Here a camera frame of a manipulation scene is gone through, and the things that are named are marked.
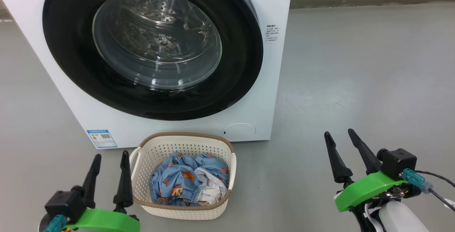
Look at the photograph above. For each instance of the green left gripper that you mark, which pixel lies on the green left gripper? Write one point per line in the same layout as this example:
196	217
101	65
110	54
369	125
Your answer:
103	221

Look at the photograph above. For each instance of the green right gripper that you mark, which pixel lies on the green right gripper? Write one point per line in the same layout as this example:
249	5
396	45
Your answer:
362	189

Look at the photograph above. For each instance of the blue cartoon print garment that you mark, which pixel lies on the blue cartoon print garment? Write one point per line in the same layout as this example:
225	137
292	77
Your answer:
170	178

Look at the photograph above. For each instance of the white garment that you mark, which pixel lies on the white garment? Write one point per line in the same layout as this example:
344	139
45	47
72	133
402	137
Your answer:
213	189

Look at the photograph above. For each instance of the black round glass washer door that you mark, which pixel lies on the black round glass washer door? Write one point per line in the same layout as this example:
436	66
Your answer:
71	65

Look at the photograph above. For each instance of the cream perforated laundry basket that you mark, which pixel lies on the cream perforated laundry basket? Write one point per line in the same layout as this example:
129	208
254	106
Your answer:
185	143

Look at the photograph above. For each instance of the white front-load washing machine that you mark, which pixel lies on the white front-load washing machine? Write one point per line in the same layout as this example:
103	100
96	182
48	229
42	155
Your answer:
277	82

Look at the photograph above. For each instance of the blue energy label sticker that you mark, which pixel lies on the blue energy label sticker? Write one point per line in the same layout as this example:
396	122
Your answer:
102	139

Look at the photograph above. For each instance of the oval white filter cover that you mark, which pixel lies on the oval white filter cover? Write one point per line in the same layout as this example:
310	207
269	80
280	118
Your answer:
240	131

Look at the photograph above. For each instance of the small printed text label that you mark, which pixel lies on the small printed text label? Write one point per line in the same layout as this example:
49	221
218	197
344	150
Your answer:
272	33

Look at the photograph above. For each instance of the steel perforated washer drum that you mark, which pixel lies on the steel perforated washer drum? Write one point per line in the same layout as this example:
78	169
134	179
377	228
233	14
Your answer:
156	15

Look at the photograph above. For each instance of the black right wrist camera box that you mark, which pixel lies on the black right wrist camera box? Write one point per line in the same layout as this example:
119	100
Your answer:
400	162

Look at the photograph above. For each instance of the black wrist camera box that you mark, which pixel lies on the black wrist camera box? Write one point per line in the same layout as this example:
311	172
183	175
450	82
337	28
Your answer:
400	162
64	203

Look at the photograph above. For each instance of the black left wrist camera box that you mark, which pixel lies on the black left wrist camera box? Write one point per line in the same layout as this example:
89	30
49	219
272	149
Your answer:
64	203

